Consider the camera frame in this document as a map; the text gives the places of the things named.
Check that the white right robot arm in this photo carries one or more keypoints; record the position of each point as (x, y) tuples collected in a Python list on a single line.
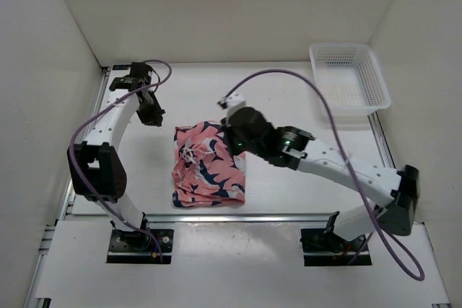
[(392, 195)]

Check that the black label sticker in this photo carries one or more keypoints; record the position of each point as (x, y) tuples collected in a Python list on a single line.
[(121, 67)]

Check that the white plastic mesh basket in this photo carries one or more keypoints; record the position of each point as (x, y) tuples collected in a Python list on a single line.
[(349, 77)]

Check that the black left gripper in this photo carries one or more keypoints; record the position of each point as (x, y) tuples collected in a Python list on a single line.
[(156, 116)]

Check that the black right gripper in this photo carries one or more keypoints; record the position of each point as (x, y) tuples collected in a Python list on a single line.
[(227, 132)]

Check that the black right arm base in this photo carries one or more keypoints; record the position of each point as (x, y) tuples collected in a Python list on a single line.
[(322, 249)]

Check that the aluminium table frame rail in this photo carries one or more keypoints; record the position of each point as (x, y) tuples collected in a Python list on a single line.
[(238, 256)]

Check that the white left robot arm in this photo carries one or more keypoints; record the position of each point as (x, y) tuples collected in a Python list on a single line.
[(97, 172)]

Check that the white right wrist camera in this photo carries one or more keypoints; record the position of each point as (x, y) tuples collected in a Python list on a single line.
[(232, 103)]

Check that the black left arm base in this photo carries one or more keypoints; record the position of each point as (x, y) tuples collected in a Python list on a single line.
[(131, 248)]

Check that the pink shark print shorts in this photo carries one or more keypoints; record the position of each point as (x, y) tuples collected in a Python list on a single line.
[(205, 174)]

